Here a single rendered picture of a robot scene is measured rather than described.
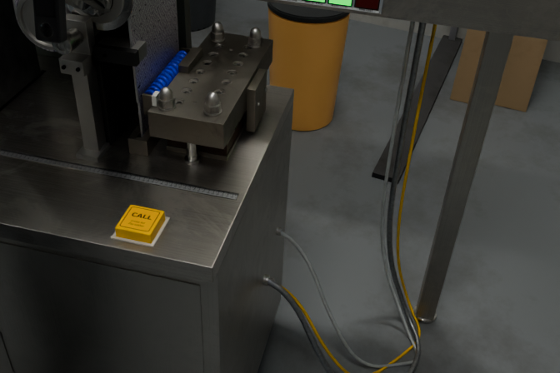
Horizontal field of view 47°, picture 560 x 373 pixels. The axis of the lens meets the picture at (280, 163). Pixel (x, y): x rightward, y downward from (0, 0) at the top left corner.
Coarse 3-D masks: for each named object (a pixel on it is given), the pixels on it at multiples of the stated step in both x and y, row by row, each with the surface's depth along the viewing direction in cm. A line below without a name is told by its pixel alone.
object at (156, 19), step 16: (160, 0) 134; (176, 0) 143; (144, 16) 128; (160, 16) 136; (176, 16) 145; (144, 32) 129; (160, 32) 137; (176, 32) 146; (160, 48) 139; (176, 48) 148; (144, 64) 132; (160, 64) 140; (144, 80) 133
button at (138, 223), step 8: (128, 208) 120; (136, 208) 120; (144, 208) 120; (128, 216) 118; (136, 216) 118; (144, 216) 119; (152, 216) 119; (160, 216) 119; (120, 224) 117; (128, 224) 117; (136, 224) 117; (144, 224) 117; (152, 224) 117; (160, 224) 119; (120, 232) 116; (128, 232) 116; (136, 232) 115; (144, 232) 115; (152, 232) 116; (136, 240) 116; (144, 240) 116; (152, 240) 117
